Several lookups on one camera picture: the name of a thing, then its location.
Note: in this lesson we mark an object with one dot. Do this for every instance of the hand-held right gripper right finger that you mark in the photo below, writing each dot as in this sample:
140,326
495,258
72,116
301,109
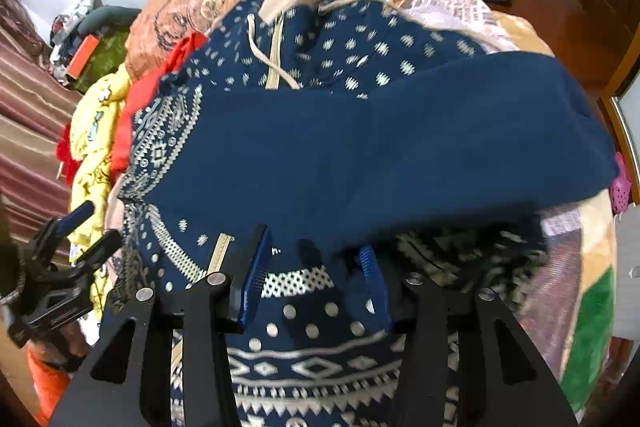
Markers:
376,287

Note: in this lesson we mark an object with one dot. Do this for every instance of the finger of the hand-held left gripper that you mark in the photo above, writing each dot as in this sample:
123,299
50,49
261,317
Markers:
75,216
102,244

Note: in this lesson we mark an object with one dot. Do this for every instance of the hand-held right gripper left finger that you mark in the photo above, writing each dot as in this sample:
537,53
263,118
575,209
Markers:
254,274

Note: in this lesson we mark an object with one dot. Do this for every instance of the navy patterned hoodie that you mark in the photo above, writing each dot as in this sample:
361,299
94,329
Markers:
350,147

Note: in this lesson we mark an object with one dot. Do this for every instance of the person's left forearm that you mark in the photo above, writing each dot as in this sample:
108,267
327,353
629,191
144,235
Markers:
50,392

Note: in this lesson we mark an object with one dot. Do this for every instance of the person's left hand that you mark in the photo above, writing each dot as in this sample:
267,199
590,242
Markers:
70,342

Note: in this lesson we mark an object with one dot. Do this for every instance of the yellow printed cloth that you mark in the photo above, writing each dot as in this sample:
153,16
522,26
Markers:
95,157

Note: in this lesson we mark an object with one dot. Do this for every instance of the striped curtain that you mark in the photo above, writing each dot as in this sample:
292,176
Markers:
30,107

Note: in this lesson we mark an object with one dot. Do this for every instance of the red cloth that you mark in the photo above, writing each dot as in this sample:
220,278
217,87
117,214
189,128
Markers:
150,77

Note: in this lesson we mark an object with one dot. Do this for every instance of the orange box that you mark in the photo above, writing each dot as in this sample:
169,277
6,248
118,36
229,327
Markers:
82,57

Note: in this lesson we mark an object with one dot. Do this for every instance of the green patterned cloth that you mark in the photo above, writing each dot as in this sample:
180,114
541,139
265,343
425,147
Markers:
110,57

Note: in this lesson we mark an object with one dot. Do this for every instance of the pile of clutter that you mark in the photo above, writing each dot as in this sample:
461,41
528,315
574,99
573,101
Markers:
70,22

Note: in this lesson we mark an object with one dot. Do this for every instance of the dark grey cushion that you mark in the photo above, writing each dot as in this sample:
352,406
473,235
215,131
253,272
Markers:
107,18

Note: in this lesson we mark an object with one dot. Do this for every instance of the printed blanket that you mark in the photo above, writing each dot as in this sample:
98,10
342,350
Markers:
190,2

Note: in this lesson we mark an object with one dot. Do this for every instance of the pink shoes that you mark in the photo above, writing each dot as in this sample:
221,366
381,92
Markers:
620,187

